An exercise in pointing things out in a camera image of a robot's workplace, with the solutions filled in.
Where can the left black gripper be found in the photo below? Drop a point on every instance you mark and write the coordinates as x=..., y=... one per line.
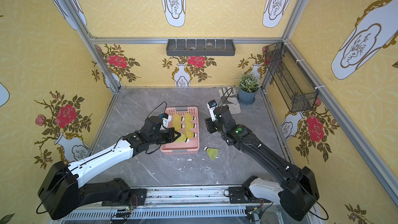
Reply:
x=169, y=134

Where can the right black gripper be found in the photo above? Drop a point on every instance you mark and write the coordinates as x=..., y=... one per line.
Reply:
x=212, y=124

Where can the yellow shuttlecock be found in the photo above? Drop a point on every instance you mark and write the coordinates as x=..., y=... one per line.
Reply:
x=190, y=135
x=177, y=118
x=182, y=139
x=178, y=126
x=212, y=152
x=188, y=125
x=189, y=117

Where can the pink perforated storage basket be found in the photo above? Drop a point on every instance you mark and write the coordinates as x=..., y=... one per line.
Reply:
x=183, y=148

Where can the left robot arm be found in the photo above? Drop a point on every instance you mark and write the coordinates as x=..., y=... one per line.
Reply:
x=66, y=186

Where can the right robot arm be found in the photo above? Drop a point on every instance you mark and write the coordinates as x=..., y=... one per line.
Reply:
x=297, y=191

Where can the grey white work glove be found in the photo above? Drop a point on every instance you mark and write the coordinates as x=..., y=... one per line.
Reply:
x=228, y=96

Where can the green plant in blue pot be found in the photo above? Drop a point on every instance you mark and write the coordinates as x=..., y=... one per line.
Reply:
x=248, y=88

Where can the small circuit board right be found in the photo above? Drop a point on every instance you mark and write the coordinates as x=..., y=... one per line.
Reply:
x=253, y=214

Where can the small circuit board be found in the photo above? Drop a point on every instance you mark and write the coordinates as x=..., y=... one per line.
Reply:
x=123, y=213
x=253, y=214

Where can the small circuit board left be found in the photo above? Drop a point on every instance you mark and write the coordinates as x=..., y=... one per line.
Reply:
x=123, y=213

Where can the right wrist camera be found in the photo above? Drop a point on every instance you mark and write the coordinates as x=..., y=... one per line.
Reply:
x=212, y=105

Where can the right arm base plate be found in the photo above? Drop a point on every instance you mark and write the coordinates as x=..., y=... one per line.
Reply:
x=241, y=195

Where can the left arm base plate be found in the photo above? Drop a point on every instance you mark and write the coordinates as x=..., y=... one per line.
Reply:
x=135, y=197

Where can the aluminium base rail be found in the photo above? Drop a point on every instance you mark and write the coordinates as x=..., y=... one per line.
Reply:
x=172, y=202

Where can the black wire mesh basket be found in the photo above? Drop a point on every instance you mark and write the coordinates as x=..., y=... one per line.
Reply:
x=295, y=86

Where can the grey wall shelf tray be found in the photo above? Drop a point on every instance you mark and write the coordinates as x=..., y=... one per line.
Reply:
x=220, y=47

